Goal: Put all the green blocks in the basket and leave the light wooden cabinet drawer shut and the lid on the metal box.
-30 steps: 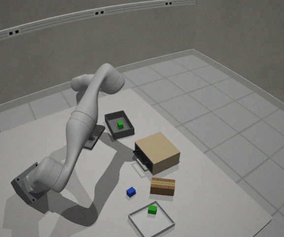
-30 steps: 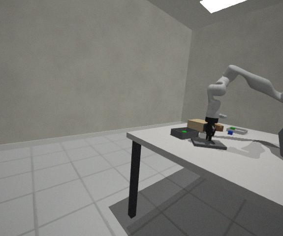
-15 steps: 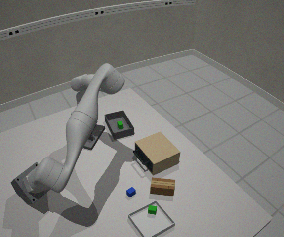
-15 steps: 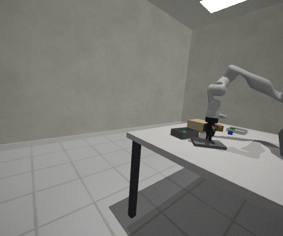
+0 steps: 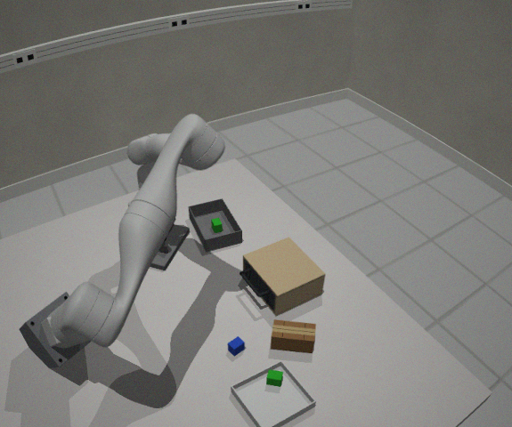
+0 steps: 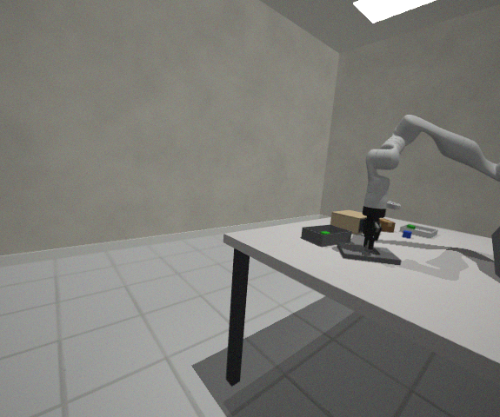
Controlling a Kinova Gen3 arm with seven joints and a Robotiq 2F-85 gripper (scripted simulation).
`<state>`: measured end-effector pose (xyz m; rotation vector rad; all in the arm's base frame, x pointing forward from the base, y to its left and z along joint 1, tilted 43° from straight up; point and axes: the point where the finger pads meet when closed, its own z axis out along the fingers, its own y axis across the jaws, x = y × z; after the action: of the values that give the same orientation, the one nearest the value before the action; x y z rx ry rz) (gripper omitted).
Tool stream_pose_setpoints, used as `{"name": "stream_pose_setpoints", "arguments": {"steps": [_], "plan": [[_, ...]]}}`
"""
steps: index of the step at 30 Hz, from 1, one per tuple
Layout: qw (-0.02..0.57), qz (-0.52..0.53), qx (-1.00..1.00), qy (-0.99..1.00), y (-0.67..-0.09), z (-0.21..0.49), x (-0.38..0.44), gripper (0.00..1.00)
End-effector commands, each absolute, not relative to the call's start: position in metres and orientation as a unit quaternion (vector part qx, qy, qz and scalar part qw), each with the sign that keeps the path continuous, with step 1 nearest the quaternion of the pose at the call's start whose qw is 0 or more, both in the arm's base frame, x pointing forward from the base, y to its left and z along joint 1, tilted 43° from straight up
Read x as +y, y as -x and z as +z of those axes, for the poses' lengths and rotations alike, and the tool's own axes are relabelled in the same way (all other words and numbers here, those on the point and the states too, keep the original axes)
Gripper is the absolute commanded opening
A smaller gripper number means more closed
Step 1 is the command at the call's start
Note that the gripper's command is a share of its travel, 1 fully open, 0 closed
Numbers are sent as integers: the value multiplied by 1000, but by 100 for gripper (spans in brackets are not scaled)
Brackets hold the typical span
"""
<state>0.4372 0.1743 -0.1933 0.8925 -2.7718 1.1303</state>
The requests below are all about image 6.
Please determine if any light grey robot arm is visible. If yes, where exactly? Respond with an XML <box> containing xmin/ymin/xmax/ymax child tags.
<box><xmin>363</xmin><ymin>115</ymin><xmax>500</xmax><ymax>210</ymax></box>

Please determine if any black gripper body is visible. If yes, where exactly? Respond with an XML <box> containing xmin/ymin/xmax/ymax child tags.
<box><xmin>363</xmin><ymin>206</ymin><xmax>386</xmax><ymax>231</ymax></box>

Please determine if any brown cardboard box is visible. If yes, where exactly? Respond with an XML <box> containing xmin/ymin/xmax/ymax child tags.
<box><xmin>379</xmin><ymin>218</ymin><xmax>396</xmax><ymax>233</ymax></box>

